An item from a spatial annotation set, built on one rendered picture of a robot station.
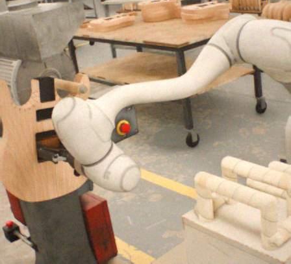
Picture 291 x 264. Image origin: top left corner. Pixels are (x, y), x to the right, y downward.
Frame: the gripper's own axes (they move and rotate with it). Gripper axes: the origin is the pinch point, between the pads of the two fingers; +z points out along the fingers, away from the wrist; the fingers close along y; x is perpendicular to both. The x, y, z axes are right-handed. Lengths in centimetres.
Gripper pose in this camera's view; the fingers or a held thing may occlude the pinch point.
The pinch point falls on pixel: (50, 145)
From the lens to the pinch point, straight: 157.4
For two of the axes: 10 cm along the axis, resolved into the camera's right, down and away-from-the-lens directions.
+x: -0.2, -9.7, -2.3
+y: 7.6, -1.7, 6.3
